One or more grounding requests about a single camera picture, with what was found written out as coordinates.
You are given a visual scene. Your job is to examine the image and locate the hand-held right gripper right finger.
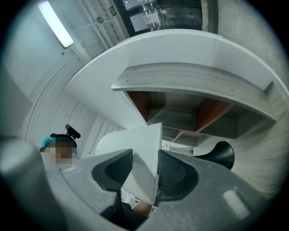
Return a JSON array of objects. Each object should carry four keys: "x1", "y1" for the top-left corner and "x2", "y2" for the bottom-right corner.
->
[{"x1": 136, "y1": 149, "x2": 279, "y2": 231}]

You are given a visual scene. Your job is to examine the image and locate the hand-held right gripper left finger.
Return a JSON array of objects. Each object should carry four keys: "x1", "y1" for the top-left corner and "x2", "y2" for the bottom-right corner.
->
[{"x1": 60, "y1": 148, "x2": 134, "y2": 216}]

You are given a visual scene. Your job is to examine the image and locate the white table lamp with shade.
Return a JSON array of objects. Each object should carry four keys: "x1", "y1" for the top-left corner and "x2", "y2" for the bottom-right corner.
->
[{"x1": 96, "y1": 122, "x2": 235, "y2": 206}]

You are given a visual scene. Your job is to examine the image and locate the person's left forearm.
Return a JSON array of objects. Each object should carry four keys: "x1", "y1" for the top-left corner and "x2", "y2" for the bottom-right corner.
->
[{"x1": 131, "y1": 201, "x2": 152, "y2": 219}]

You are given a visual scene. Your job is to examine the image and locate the grey wooden desk with shelves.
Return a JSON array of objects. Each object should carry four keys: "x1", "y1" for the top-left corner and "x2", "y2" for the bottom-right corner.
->
[{"x1": 111, "y1": 62, "x2": 289, "y2": 197}]

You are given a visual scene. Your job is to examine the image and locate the wooden cubby shelf unit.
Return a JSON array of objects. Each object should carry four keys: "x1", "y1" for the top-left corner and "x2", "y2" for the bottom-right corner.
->
[{"x1": 111, "y1": 62, "x2": 281, "y2": 148}]

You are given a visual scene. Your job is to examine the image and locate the person's head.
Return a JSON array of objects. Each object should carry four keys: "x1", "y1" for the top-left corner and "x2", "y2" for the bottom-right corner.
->
[{"x1": 39, "y1": 134, "x2": 79, "y2": 170}]

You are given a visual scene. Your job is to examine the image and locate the teal disposable head cap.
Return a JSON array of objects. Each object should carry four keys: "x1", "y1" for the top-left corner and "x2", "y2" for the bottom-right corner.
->
[{"x1": 39, "y1": 134, "x2": 55, "y2": 149}]

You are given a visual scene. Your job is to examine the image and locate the ceiling tube light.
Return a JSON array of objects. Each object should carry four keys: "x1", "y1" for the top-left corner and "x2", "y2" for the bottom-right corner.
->
[{"x1": 37, "y1": 0, "x2": 75, "y2": 50}]

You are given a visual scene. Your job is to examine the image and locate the black glass double door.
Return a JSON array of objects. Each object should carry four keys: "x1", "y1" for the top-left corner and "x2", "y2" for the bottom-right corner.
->
[{"x1": 114, "y1": 0, "x2": 203, "y2": 38}]

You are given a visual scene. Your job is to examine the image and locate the black head-mounted camera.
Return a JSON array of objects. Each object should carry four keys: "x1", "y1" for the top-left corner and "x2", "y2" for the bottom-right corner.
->
[{"x1": 50, "y1": 124, "x2": 81, "y2": 142}]

